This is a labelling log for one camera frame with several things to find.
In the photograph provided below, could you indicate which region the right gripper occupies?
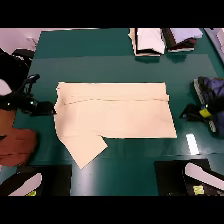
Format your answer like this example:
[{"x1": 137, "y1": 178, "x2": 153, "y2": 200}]
[{"x1": 179, "y1": 103, "x2": 203, "y2": 123}]

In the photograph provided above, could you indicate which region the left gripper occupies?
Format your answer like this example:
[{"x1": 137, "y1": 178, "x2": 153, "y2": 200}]
[{"x1": 31, "y1": 100, "x2": 57, "y2": 117}]

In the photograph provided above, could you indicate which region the cream shirt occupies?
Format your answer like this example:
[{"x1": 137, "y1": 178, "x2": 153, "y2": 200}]
[{"x1": 53, "y1": 81, "x2": 178, "y2": 170}]

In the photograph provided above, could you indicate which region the blue garment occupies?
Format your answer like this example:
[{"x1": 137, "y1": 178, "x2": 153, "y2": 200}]
[{"x1": 193, "y1": 76, "x2": 224, "y2": 138}]

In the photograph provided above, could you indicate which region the red-brown garment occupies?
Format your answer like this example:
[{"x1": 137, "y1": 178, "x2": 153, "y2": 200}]
[{"x1": 0, "y1": 109, "x2": 38, "y2": 167}]

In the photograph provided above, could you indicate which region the dark maroon garment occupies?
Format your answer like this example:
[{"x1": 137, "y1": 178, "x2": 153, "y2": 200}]
[{"x1": 162, "y1": 28, "x2": 198, "y2": 52}]

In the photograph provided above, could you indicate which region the pale lilac garment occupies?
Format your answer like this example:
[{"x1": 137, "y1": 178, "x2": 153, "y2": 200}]
[{"x1": 169, "y1": 28, "x2": 204, "y2": 45}]

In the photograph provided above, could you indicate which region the white garment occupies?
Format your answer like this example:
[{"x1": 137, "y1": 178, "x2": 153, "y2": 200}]
[{"x1": 136, "y1": 28, "x2": 167, "y2": 55}]

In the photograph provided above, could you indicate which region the beige garment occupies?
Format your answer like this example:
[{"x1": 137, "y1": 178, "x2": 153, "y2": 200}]
[{"x1": 128, "y1": 28, "x2": 139, "y2": 57}]

